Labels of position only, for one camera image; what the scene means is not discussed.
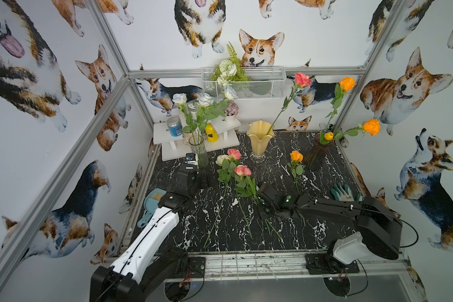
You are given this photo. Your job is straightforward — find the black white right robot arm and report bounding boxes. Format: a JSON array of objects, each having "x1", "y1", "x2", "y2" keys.
[{"x1": 255, "y1": 183, "x2": 420, "y2": 267}]

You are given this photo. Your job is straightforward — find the teal dustpan with brush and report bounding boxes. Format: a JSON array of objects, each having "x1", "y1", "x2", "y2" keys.
[{"x1": 137, "y1": 188, "x2": 166, "y2": 229}]

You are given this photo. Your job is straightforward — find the blue tin can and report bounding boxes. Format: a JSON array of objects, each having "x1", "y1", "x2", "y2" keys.
[{"x1": 166, "y1": 117, "x2": 182, "y2": 137}]

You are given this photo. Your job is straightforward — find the yellow fluted glass vase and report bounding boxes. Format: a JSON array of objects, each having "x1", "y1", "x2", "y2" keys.
[{"x1": 247, "y1": 120, "x2": 275, "y2": 162}]

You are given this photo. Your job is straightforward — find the white green lidded jar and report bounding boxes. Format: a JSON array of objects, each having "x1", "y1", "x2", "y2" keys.
[{"x1": 187, "y1": 99, "x2": 199, "y2": 120}]

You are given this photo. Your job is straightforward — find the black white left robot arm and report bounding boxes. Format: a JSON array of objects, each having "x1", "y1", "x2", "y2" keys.
[{"x1": 89, "y1": 164, "x2": 213, "y2": 301}]

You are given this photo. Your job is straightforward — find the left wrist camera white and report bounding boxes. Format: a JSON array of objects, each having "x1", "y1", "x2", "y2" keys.
[{"x1": 185, "y1": 153, "x2": 199, "y2": 166}]

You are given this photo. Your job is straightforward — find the green white artificial bouquet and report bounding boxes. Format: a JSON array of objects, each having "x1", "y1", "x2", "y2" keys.
[{"x1": 210, "y1": 42, "x2": 249, "y2": 87}]

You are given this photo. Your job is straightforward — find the pink succulent in white pot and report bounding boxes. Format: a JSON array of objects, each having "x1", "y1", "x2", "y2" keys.
[{"x1": 225, "y1": 101, "x2": 239, "y2": 122}]

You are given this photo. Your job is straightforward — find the small pink tulip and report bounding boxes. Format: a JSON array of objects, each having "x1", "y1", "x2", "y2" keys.
[{"x1": 246, "y1": 176, "x2": 273, "y2": 235}]

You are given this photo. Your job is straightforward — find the small clear glass jar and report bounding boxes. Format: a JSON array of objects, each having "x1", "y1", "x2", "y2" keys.
[{"x1": 182, "y1": 128, "x2": 197, "y2": 145}]

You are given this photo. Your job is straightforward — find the white tiered display shelf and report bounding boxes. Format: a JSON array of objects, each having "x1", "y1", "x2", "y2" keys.
[{"x1": 152, "y1": 107, "x2": 242, "y2": 162}]

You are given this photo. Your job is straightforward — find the dark purple ribbed vase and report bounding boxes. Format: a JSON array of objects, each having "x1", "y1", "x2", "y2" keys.
[{"x1": 303, "y1": 132, "x2": 333, "y2": 171}]

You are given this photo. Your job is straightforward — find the pink rose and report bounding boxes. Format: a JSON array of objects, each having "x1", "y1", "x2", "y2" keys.
[
  {"x1": 233, "y1": 164, "x2": 284, "y2": 239},
  {"x1": 226, "y1": 148, "x2": 254, "y2": 239},
  {"x1": 266, "y1": 72, "x2": 312, "y2": 135}
]

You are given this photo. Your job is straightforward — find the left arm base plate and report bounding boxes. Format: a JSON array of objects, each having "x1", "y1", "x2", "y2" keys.
[{"x1": 171, "y1": 257, "x2": 206, "y2": 279}]

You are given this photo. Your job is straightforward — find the clear glass cylinder vase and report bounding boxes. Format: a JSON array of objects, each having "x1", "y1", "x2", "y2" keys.
[{"x1": 189, "y1": 134, "x2": 209, "y2": 168}]

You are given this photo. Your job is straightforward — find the orange rose top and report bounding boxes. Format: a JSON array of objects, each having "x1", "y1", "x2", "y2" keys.
[{"x1": 322, "y1": 77, "x2": 356, "y2": 133}]

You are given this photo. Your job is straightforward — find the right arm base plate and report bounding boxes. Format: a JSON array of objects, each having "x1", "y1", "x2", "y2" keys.
[{"x1": 305, "y1": 254, "x2": 360, "y2": 275}]

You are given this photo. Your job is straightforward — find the orange rose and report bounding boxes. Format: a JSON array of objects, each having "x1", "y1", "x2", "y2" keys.
[
  {"x1": 333, "y1": 119, "x2": 381, "y2": 140},
  {"x1": 288, "y1": 150, "x2": 304, "y2": 191},
  {"x1": 322, "y1": 77, "x2": 356, "y2": 133}
]

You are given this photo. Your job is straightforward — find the white wire mesh basket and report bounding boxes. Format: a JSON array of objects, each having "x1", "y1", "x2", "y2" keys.
[{"x1": 201, "y1": 67, "x2": 286, "y2": 99}]

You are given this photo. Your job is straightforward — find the green white gardening glove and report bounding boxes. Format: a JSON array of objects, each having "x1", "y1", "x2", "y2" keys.
[{"x1": 330, "y1": 182, "x2": 363, "y2": 202}]

